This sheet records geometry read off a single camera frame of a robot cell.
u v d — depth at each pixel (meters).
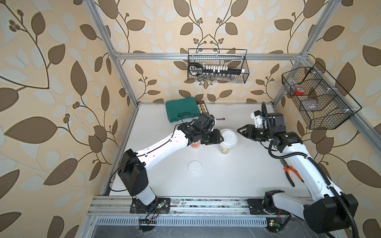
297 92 0.82
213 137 0.68
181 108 1.17
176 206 0.76
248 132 0.69
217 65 0.80
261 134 0.64
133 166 0.47
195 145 0.91
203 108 1.16
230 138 0.80
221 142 0.74
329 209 0.37
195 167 0.88
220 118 1.12
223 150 0.87
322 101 0.74
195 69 0.85
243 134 0.71
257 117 0.70
